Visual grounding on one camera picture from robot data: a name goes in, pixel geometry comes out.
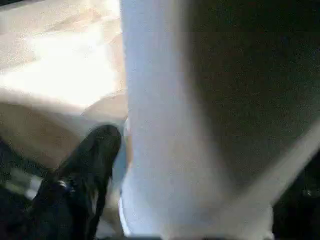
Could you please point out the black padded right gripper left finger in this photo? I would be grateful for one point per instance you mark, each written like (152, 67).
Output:
(75, 190)

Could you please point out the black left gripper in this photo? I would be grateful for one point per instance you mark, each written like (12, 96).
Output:
(17, 200)

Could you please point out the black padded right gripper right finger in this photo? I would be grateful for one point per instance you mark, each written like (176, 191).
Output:
(300, 205)

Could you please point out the white plastic table leg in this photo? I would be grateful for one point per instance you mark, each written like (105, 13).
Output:
(160, 125)

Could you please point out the white plastic table top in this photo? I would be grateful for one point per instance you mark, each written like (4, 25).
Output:
(60, 70)

